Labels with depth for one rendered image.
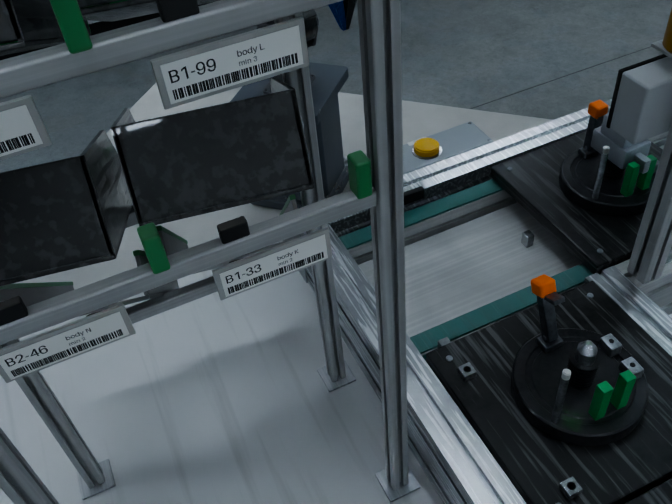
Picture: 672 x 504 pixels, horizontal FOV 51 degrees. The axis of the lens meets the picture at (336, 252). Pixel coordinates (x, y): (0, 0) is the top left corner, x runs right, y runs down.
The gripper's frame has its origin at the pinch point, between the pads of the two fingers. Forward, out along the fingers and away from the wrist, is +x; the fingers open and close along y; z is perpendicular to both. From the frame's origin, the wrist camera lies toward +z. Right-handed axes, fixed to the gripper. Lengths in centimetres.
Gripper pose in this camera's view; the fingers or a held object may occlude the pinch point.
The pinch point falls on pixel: (341, 2)
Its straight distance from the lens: 91.8
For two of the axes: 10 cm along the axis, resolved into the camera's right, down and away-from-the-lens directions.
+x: 1.0, 7.4, 6.7
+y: 9.1, -3.5, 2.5
